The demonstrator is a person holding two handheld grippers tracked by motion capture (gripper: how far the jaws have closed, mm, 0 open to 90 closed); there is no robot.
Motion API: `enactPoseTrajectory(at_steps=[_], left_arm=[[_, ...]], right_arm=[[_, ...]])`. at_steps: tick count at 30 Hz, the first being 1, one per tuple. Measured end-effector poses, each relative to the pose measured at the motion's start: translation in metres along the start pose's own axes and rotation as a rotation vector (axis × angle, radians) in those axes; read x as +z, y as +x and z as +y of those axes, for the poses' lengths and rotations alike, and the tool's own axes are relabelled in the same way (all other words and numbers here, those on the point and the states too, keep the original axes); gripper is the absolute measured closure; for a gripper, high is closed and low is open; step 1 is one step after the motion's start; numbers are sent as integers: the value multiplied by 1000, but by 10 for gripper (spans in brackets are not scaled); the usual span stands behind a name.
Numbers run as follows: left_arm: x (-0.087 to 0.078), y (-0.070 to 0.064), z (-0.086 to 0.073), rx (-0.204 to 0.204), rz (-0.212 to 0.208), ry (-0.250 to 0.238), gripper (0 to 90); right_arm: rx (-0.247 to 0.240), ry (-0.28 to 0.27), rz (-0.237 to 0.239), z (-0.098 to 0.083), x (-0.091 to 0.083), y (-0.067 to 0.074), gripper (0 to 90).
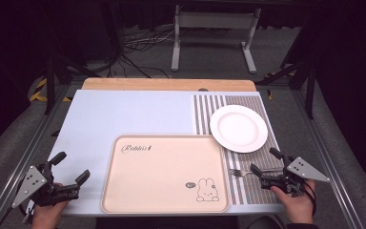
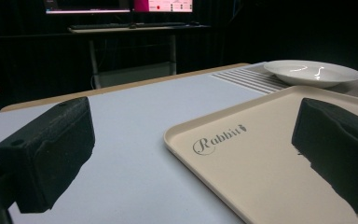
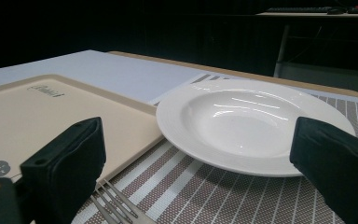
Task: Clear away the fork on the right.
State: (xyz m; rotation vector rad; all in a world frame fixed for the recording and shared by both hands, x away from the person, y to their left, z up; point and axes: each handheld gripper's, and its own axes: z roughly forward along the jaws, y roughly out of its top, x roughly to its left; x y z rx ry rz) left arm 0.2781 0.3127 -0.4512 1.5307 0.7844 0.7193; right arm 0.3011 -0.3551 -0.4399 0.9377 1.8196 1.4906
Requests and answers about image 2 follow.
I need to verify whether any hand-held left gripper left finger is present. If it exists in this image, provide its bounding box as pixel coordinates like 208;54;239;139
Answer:
0;96;96;215

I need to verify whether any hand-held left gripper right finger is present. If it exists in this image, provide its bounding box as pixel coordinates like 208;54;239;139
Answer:
291;97;358;217

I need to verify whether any white shallow bowl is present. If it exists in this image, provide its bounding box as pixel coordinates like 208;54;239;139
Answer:
263;59;358;89

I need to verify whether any beige plastic tray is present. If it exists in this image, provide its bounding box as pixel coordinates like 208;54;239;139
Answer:
163;85;358;224

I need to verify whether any grey striped placemat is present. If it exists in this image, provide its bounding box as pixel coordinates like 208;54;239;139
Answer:
212;61;358;103

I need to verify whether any desk with metal legs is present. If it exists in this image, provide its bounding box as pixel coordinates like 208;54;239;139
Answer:
67;23;212;90

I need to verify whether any black keyboard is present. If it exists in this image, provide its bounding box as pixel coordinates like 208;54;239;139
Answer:
69;21;187;31

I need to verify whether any computer monitor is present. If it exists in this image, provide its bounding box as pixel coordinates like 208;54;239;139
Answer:
43;0;132;15
132;0;194;14

